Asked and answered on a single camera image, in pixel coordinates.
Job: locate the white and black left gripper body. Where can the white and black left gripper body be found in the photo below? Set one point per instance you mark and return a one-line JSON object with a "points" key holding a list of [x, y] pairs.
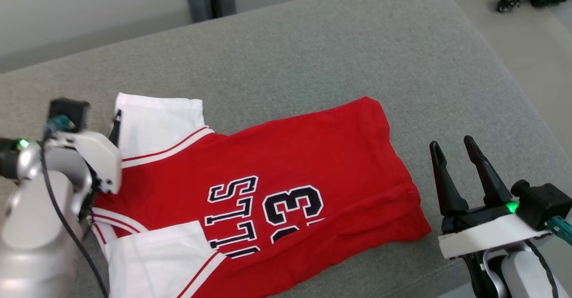
{"points": [[100, 155]]}

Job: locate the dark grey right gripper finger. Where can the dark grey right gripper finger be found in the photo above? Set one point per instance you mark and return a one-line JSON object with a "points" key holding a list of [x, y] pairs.
{"points": [[449, 190], [489, 177]]}

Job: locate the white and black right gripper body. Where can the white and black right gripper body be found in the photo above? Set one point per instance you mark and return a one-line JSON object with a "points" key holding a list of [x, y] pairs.
{"points": [[482, 237]]}

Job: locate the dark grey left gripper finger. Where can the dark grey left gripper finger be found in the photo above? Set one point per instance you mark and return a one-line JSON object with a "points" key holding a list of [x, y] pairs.
{"points": [[116, 130]]}

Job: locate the red jersey with white sleeves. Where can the red jersey with white sleeves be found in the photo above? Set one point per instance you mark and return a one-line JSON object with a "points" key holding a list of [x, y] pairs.
{"points": [[313, 155]]}

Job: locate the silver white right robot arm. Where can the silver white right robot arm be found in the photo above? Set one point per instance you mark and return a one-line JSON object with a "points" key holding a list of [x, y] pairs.
{"points": [[518, 275]]}

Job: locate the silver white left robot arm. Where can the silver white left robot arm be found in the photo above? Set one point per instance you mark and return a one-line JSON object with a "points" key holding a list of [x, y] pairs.
{"points": [[35, 226]]}

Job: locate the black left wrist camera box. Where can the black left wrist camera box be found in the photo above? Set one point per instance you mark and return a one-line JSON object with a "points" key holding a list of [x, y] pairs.
{"points": [[71, 109]]}

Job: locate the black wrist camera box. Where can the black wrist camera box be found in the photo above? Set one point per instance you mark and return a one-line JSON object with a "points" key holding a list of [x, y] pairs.
{"points": [[545, 204], [71, 109]]}

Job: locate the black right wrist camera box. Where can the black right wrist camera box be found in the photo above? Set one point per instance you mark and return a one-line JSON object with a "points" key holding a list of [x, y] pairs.
{"points": [[545, 204]]}

